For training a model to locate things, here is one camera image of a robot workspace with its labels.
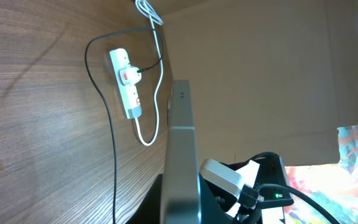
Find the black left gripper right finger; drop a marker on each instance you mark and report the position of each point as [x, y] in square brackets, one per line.
[211, 212]

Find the white USB charger plug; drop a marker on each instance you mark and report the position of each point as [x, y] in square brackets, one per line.
[129, 75]

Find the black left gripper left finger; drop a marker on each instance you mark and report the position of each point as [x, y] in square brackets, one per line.
[148, 211]

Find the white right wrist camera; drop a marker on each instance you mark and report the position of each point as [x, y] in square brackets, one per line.
[232, 189]

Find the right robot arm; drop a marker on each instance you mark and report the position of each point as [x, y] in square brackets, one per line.
[269, 182]

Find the turquoise screen smartphone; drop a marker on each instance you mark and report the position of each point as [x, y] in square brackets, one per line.
[180, 197]

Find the white power strip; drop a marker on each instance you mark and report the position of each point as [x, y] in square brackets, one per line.
[129, 95]

